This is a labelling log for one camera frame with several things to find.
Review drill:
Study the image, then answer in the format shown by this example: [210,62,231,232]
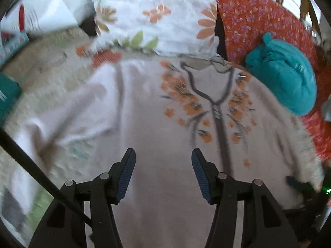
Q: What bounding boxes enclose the pale pink embroidered garment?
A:
[15,59,323,247]

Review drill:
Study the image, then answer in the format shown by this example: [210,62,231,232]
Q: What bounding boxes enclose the teal cardboard box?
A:
[0,73,22,127]

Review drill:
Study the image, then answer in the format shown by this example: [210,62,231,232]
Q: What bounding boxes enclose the teal plush towel bundle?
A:
[245,32,317,116]

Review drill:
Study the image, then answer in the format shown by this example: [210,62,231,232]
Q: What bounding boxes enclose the patchwork heart quilt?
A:
[1,28,121,247]

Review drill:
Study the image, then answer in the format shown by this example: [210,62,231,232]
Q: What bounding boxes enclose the red floral blanket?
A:
[217,0,330,161]

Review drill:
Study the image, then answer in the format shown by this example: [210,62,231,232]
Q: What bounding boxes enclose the white floral pillow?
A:
[88,0,219,59]

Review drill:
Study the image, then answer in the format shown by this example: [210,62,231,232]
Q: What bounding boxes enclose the black cable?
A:
[0,127,94,228]

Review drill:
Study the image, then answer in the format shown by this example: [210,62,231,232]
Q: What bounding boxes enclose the white plastic bag red handles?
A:
[1,0,95,36]

